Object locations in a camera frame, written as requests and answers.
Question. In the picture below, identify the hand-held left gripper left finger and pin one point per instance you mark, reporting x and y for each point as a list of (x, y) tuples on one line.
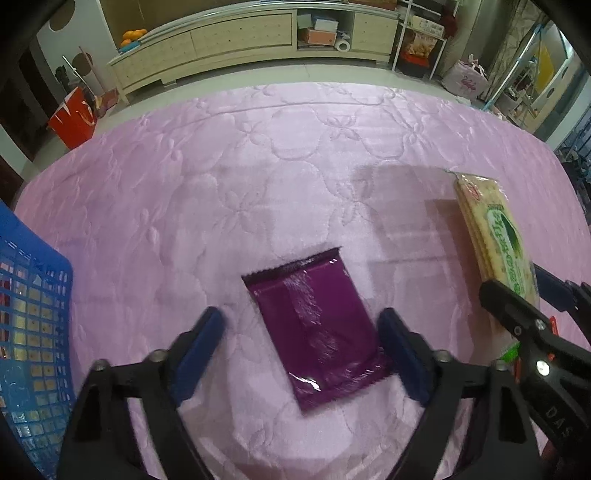
[(198, 355)]

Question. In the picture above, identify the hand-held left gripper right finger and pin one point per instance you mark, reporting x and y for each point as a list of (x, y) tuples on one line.
[(406, 355)]

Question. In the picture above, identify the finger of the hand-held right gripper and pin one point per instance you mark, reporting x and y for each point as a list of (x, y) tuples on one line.
[(554, 288), (508, 307)]

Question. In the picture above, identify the green label cracker packet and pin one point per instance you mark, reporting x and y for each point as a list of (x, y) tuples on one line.
[(494, 230)]

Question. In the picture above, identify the purple snack packet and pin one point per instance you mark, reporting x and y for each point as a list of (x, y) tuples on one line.
[(314, 323)]

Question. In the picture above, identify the blue plastic basket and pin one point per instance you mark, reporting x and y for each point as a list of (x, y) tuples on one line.
[(34, 251)]

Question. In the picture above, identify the pink gift bag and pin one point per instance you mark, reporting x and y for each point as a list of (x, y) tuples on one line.
[(466, 78)]

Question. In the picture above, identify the red paper bag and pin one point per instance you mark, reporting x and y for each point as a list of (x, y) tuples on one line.
[(74, 124)]

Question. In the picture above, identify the small red box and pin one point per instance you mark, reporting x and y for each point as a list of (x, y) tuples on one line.
[(106, 100)]

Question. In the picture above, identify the white metal rack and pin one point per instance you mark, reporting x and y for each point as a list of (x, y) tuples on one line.
[(420, 41)]

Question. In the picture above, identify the paper towel roll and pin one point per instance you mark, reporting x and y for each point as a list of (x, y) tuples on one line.
[(342, 45)]

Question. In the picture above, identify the round wooden paddle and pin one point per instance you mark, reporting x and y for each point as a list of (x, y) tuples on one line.
[(84, 61)]

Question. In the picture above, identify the blue fruit plate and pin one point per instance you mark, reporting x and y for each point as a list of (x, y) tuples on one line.
[(129, 47)]

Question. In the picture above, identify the beige TV cabinet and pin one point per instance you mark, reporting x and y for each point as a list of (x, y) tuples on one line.
[(231, 39)]

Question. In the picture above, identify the pile of oranges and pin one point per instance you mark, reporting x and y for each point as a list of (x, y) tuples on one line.
[(134, 36)]

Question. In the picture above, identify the orange box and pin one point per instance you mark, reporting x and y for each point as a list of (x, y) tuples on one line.
[(321, 37)]

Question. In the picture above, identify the wooden frame standing mirror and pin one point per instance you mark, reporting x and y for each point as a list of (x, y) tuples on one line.
[(547, 64)]

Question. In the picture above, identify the plain round wall plaque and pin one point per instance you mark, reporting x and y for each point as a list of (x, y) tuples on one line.
[(62, 8)]

